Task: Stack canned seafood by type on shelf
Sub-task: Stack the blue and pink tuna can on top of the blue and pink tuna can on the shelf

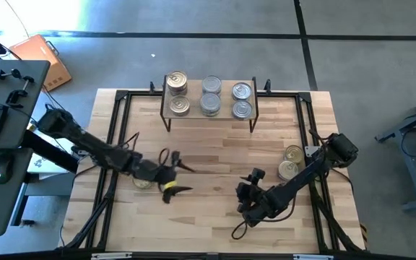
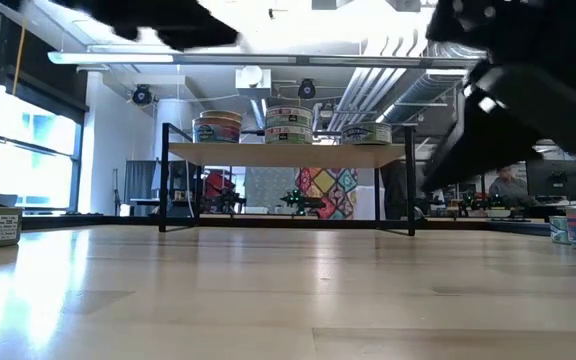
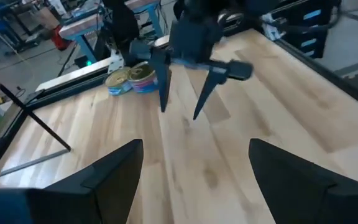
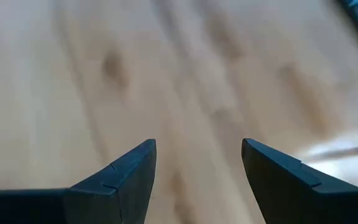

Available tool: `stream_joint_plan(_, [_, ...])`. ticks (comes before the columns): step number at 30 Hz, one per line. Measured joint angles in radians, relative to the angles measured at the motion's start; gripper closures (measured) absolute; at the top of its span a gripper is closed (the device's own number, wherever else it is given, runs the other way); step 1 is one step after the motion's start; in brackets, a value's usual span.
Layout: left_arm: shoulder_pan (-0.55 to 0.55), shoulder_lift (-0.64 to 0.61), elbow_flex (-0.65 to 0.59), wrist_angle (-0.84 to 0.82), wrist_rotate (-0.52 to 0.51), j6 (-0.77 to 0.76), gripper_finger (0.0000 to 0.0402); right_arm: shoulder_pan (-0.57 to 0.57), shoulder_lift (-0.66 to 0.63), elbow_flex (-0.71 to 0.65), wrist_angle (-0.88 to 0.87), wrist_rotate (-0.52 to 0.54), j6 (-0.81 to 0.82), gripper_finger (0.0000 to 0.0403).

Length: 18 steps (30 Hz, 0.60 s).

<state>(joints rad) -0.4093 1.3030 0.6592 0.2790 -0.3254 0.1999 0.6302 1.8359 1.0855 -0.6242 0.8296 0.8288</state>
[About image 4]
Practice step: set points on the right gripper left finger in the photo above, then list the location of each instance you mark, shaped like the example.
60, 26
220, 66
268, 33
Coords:
104, 199

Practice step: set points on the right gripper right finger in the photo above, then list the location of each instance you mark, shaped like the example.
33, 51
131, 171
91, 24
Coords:
297, 196

